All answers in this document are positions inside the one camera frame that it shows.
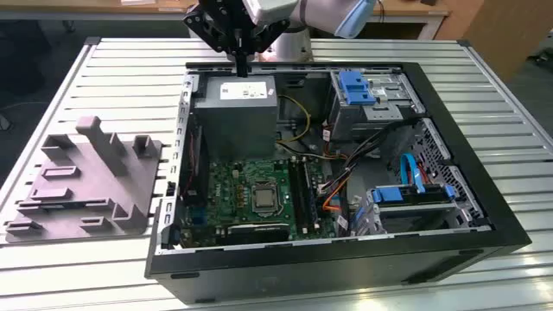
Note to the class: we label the blue plastic drive latch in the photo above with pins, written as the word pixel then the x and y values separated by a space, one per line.
pixel 355 87

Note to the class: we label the black graphics card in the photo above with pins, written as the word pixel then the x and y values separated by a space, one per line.
pixel 255 231

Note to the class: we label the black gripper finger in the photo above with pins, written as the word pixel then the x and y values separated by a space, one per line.
pixel 210 39
pixel 270 40

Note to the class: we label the black open PC case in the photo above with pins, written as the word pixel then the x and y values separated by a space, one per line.
pixel 303 275

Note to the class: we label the silver CPU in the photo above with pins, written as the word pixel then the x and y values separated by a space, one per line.
pixel 265 197

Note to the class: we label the metal drive cage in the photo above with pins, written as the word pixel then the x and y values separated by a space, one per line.
pixel 389 111

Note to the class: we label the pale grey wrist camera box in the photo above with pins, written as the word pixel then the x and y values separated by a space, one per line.
pixel 273 11

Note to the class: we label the grey power supply unit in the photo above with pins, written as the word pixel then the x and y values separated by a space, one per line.
pixel 235 129

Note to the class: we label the wooden desk white frame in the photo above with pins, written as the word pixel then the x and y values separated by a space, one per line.
pixel 406 8

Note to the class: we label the grey parts rack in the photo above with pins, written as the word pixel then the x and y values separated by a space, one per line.
pixel 99 194

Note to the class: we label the metal disk bay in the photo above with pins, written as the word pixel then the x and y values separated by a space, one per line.
pixel 415 209

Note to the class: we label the green motherboard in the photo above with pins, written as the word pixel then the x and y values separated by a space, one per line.
pixel 230 181

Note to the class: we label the brown wooden cabinet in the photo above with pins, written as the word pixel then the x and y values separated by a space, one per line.
pixel 502 32

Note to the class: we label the hard disk in blue carrier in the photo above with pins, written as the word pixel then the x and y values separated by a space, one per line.
pixel 391 196

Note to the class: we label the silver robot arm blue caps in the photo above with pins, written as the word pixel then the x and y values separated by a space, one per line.
pixel 294 45

